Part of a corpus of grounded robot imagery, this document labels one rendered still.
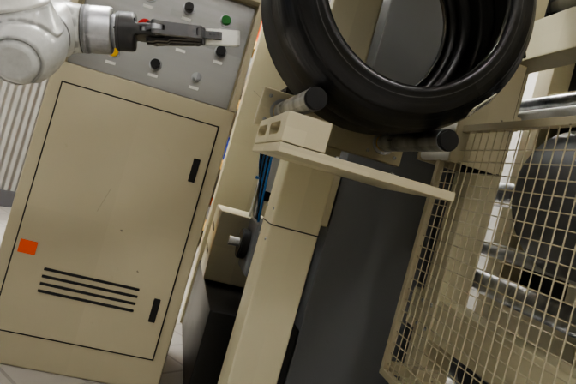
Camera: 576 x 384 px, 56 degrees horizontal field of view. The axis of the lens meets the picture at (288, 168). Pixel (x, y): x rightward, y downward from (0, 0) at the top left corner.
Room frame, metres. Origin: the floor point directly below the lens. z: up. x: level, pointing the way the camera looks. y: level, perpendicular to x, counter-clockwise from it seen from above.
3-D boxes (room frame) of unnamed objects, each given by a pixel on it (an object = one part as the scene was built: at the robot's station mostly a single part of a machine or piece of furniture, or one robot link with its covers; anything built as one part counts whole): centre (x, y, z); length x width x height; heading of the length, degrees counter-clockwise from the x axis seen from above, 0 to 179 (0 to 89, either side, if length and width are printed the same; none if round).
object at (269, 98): (1.38, -0.08, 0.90); 0.40 x 0.03 x 0.10; 101
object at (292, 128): (1.18, 0.02, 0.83); 0.36 x 0.09 x 0.06; 11
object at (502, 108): (1.49, -0.45, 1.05); 0.20 x 0.15 x 0.30; 11
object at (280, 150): (1.20, -0.12, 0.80); 0.37 x 0.36 x 0.02; 101
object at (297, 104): (1.17, 0.02, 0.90); 0.35 x 0.05 x 0.05; 11
